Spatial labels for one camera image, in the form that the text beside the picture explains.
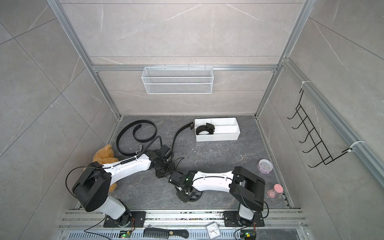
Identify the long black leather belt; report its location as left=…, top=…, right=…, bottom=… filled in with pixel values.
left=196, top=123, right=215, bottom=135

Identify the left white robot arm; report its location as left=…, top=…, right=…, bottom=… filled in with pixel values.
left=72, top=145, right=173, bottom=224

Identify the curled black belt with buckle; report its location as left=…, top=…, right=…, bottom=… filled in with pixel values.
left=116, top=120, right=157, bottom=157

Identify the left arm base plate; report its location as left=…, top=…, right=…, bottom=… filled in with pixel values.
left=103, top=211, right=146, bottom=228

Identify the small white clock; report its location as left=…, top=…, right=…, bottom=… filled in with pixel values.
left=206, top=222, right=221, bottom=240

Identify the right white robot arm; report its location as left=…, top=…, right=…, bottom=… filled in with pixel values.
left=169, top=166, right=268, bottom=222

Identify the brown teddy bear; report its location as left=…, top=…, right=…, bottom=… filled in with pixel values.
left=89, top=144, right=120, bottom=193

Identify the white wire mesh basket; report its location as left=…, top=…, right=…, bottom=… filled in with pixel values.
left=142, top=67, right=214, bottom=95

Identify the white divided storage box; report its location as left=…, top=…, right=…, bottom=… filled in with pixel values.
left=194, top=118, right=241, bottom=142

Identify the black comb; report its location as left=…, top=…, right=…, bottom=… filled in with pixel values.
left=143, top=228, right=190, bottom=239

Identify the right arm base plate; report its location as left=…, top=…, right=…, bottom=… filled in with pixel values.
left=223, top=211, right=265, bottom=227

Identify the pink round container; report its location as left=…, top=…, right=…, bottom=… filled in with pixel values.
left=257, top=159, right=274, bottom=174

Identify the black wire hook rack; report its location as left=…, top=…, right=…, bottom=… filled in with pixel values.
left=287, top=89, right=353, bottom=169

